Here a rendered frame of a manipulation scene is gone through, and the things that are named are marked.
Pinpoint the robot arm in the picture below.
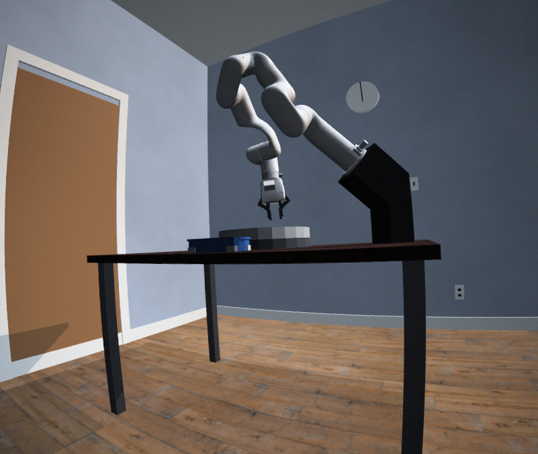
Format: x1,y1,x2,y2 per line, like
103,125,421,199
216,52,368,180

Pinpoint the blue tray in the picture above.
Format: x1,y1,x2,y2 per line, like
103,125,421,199
187,237,251,253

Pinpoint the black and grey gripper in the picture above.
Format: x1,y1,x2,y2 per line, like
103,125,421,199
258,177,290,220

